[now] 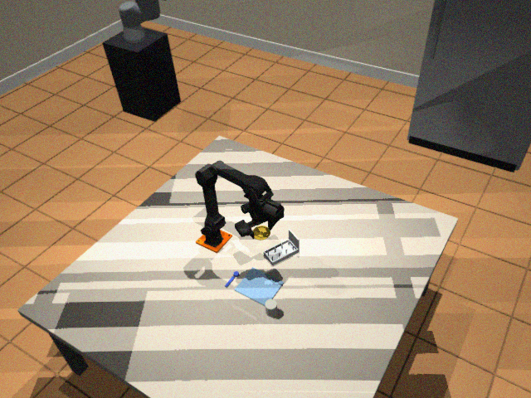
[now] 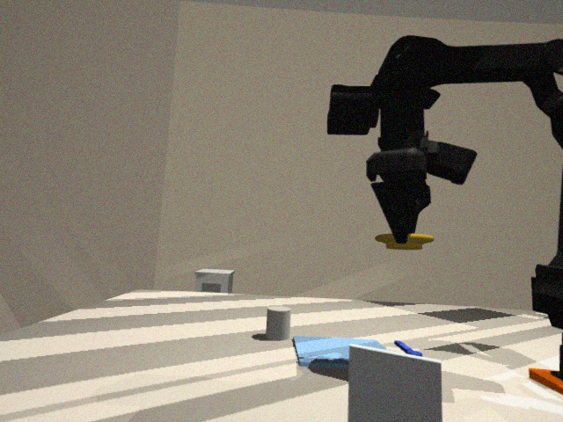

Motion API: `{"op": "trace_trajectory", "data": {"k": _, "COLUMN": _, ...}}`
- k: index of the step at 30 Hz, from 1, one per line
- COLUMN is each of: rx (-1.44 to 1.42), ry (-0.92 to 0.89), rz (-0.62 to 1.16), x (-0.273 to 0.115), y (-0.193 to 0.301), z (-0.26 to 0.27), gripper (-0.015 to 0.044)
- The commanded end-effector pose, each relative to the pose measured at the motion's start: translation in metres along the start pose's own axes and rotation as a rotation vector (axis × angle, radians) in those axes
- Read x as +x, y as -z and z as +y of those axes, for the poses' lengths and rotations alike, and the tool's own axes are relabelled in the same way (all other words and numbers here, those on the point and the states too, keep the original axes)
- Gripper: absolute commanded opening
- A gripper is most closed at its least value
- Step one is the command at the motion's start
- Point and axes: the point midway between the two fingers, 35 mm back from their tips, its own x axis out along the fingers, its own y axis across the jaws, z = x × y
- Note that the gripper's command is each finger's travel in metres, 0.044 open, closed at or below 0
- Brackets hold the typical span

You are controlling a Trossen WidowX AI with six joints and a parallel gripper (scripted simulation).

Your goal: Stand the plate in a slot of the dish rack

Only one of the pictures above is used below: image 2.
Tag yellow round plate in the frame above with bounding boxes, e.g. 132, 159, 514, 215
375, 233, 434, 250

